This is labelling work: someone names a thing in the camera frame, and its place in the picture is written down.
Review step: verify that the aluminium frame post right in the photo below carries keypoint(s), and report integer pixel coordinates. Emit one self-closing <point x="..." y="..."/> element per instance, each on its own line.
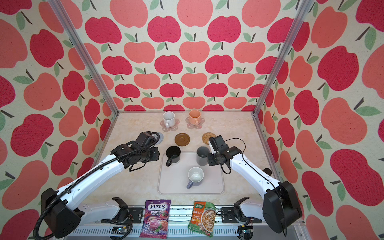
<point x="303" y="10"/>

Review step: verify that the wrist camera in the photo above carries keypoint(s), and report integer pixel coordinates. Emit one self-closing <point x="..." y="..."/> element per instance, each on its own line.
<point x="217" y="144"/>
<point x="145" y="139"/>

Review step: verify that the black mug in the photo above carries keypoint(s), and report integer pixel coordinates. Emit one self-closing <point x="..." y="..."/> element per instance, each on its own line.
<point x="173" y="154"/>

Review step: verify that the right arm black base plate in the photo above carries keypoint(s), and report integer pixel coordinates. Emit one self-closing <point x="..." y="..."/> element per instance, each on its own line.
<point x="234" y="215"/>

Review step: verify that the lavender mug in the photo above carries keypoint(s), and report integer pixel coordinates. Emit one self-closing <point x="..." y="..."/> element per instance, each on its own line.
<point x="195" y="176"/>

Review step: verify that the aluminium frame post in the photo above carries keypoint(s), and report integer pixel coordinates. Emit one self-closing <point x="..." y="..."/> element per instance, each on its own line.
<point x="303" y="10"/>
<point x="68" y="26"/>

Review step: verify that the round grey coaster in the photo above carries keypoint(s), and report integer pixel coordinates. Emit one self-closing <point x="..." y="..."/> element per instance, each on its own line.
<point x="161" y="138"/>

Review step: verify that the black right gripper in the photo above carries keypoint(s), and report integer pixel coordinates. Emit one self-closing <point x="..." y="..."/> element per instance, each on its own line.
<point x="210" y="163"/>

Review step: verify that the purple Fox's berries candy bag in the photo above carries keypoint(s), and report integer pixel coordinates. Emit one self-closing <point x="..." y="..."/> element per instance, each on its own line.
<point x="156" y="219"/>

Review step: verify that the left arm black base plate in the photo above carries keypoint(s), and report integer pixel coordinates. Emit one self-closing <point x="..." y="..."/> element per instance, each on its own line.
<point x="135" y="215"/>

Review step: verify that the pink flower silicone coaster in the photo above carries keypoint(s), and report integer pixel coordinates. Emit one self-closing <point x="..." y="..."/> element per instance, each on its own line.
<point x="191" y="126"/>

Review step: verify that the round woven rattan coaster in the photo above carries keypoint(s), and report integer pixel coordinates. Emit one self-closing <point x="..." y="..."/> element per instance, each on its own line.
<point x="206" y="137"/>

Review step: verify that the aluminium front frame rail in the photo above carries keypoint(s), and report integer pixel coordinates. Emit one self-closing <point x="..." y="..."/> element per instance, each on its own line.
<point x="178" y="229"/>

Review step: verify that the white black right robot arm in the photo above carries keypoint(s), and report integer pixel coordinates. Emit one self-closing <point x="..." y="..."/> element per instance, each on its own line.
<point x="280" y="207"/>

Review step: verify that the green orange soup packet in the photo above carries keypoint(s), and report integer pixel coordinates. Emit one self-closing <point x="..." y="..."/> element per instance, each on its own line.
<point x="203" y="218"/>

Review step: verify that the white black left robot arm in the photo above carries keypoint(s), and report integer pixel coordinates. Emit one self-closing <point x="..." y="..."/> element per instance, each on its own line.
<point x="62" y="211"/>

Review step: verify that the light grey tray mat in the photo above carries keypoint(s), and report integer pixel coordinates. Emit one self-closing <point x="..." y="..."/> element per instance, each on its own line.
<point x="174" y="179"/>

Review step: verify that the aluminium frame post left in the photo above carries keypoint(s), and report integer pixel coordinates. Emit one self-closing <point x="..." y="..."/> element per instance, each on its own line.
<point x="68" y="26"/>

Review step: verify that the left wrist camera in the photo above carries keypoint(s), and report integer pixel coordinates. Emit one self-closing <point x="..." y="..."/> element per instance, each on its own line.
<point x="145" y="139"/>

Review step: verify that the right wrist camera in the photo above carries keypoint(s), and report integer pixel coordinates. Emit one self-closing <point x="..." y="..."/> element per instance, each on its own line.
<point x="217" y="144"/>

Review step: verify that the white mug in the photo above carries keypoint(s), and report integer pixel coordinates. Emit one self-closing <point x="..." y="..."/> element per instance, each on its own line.
<point x="169" y="119"/>

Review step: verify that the grey mug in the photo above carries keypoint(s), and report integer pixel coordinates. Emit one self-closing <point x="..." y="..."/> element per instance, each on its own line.
<point x="202" y="156"/>

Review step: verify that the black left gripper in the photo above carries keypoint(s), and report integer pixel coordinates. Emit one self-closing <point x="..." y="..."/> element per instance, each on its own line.
<point x="156" y="154"/>

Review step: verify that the round brown wooden coaster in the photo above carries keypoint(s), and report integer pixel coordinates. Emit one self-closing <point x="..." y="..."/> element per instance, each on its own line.
<point x="182" y="139"/>

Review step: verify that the orange pink mug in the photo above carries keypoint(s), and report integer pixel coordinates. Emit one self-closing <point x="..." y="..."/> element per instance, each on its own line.
<point x="194" y="117"/>

